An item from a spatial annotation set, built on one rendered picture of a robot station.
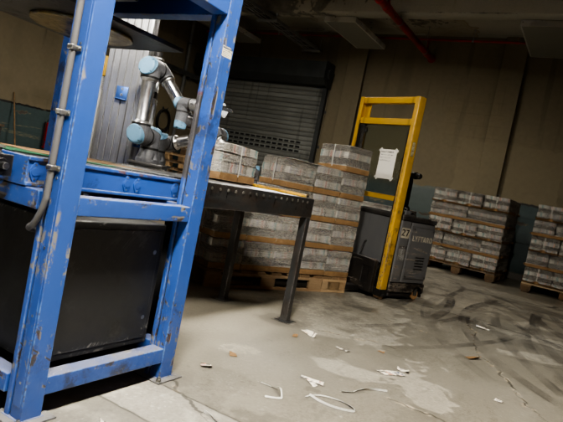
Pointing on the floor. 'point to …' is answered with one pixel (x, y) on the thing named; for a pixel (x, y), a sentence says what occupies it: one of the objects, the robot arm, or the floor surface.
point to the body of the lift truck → (412, 244)
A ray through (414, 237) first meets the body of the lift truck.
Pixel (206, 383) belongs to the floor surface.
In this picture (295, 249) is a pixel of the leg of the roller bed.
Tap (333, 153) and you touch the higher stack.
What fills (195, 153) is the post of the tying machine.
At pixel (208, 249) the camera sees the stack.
